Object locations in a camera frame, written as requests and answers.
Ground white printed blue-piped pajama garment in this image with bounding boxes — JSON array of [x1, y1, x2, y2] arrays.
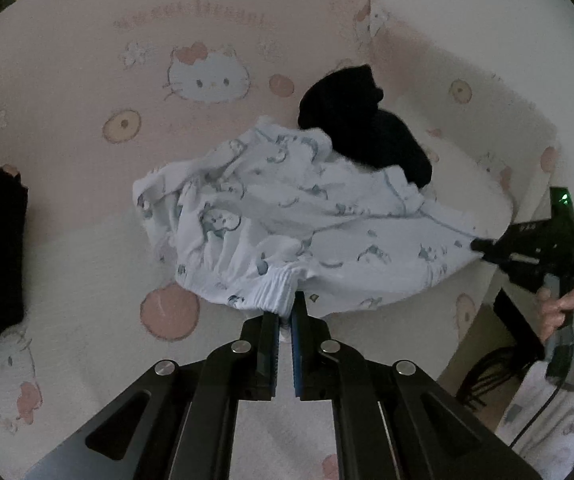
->
[[133, 116, 480, 318]]

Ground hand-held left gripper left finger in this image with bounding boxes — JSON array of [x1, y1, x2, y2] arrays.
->
[[24, 311, 281, 480]]

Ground pink cat-print blanket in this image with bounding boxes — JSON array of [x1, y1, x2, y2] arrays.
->
[[0, 0, 562, 480]]

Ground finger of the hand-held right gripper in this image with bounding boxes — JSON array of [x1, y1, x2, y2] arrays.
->
[[471, 236, 512, 266]]

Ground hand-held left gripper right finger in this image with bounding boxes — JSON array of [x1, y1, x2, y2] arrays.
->
[[290, 291, 542, 480]]

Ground black cable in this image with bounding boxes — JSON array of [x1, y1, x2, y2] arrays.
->
[[509, 385, 562, 448]]

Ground person's printed pajama clothing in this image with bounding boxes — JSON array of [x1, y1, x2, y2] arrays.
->
[[496, 360, 574, 480]]

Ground black metal frame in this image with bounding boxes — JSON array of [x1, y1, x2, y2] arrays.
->
[[454, 290, 544, 411]]

